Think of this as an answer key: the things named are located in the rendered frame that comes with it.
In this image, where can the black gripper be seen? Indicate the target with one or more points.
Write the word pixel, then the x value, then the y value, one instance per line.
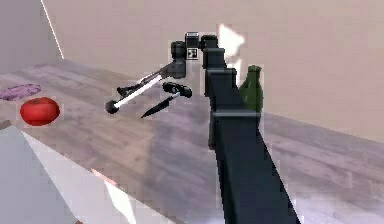
pixel 178 50

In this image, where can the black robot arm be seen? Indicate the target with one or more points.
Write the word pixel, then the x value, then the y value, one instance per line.
pixel 243 160

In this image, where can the black kitchen knife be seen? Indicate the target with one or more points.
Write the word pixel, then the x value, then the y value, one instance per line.
pixel 176 89

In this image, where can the red tomato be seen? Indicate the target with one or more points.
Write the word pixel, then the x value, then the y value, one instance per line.
pixel 40 111

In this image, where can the purple flat round thing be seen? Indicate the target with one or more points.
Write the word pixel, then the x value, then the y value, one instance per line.
pixel 20 91

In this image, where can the green glass bottle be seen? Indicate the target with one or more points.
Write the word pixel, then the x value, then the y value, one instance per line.
pixel 252 90

